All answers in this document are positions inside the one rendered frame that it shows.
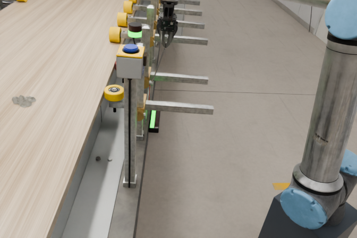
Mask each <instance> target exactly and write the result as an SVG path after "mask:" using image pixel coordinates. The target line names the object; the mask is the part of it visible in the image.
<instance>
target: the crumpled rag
mask: <svg viewBox="0 0 357 238"><path fill-rule="evenodd" d="M11 100H12V101H13V103H14V104H18V105H20V107H23V108H24V107H28V106H31V105H32V104H31V103H32V102H35V101H36V99H35V98H34V97H33V96H26V97H24V96H23V95H20V96H19V97H17V96H16V97H14V96H13V97H12V99H11Z"/></svg>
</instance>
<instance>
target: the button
mask: <svg viewBox="0 0 357 238"><path fill-rule="evenodd" d="M123 49H124V50H125V51H126V52H129V53H134V52H137V51H138V50H139V47H138V46H137V45H135V44H127V45H125V46H124V47H123Z"/></svg>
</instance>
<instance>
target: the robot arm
mask: <svg viewBox="0 0 357 238"><path fill-rule="evenodd" d="M178 1H179V0H160V3H162V4H163V12H161V13H160V14H159V19H157V31H158V34H159V38H160V41H161V43H162V45H163V46H164V48H167V47H168V46H169V45H170V44H171V42H172V40H173V38H174V36H175V34H176V32H177V29H178V25H177V24H178V21H176V18H177V16H176V15H175V13H174V5H177V4H178ZM285 1H289V2H295V3H299V4H304V5H309V6H314V7H318V8H322V9H326V11H325V24H326V26H327V28H328V35H327V45H326V50H325V55H324V60H323V63H322V68H321V72H320V78H319V82H318V88H317V92H316V97H315V100H314V105H313V110H312V115H311V120H310V125H309V129H308V135H307V139H306V143H305V147H304V152H303V157H302V162H300V163H298V164H296V165H295V166H294V169H293V174H292V179H291V183H290V185H289V186H288V187H287V188H286V189H285V190H284V191H283V193H282V194H281V196H280V204H281V206H282V209H283V210H284V212H285V213H286V214H287V215H288V216H289V217H290V219H291V220H292V221H293V222H295V223H296V224H298V225H300V226H302V227H304V228H308V229H311V230H315V229H318V228H320V227H322V226H335V225H338V224H339V223H340V222H341V221H342V219H343V218H344V216H345V202H346V201H347V199H348V197H349V196H350V194H351V192H352V191H353V189H354V187H355V186H356V184H357V155H356V154H355V153H353V152H351V151H349V150H347V149H346V146H347V143H348V140H349V137H350V133H351V129H352V126H353V122H354V119H355V115H356V111H357V0H285ZM166 31H168V37H167V42H166V41H165V33H166Z"/></svg>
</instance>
